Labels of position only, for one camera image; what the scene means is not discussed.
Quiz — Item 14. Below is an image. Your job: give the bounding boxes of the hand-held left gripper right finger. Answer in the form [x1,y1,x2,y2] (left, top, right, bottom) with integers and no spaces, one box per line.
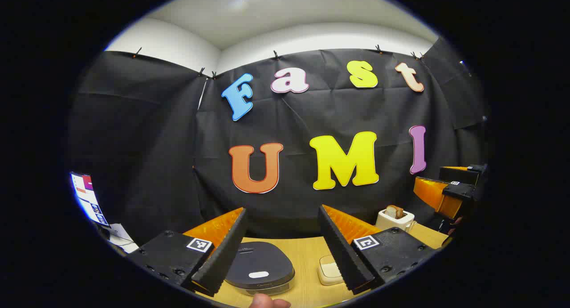
[318,205,436,296]

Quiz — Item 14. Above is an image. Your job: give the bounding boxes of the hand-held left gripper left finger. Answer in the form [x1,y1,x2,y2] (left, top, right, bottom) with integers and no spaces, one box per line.
[129,207,248,297]

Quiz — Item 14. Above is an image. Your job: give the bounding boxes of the dark grey rice cooker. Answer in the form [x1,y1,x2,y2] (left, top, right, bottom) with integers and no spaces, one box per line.
[224,241,296,296]

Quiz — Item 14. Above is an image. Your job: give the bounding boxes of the white chopstick holder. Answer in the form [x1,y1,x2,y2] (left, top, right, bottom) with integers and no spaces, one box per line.
[376,206,417,232]

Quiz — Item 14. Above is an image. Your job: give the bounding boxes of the glass rice box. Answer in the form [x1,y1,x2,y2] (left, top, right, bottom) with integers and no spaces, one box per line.
[318,255,346,286]

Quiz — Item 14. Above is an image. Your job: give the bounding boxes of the white side desk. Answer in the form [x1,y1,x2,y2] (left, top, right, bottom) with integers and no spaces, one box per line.
[107,223,139,254]

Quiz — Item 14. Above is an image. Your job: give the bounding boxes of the black backdrop cloth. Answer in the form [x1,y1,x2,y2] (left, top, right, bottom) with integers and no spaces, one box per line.
[67,36,488,246]

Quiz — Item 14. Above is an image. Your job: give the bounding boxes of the computer monitor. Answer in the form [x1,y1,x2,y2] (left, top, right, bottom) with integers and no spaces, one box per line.
[70,172,110,227]

